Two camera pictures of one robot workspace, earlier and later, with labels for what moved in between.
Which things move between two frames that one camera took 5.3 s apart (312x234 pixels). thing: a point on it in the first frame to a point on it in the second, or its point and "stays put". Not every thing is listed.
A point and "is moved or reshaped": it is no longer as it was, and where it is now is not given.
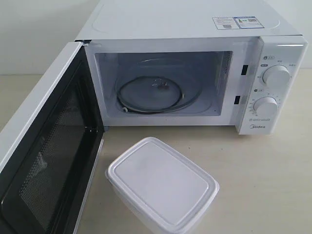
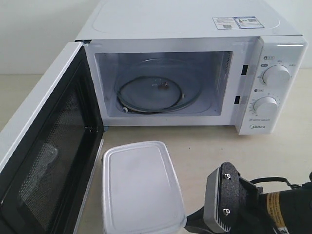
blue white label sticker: [237, 22] stays put
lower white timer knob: [266, 107] stays put
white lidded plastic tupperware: [165, 189] is moved or reshaped
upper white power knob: [277, 76] stays put
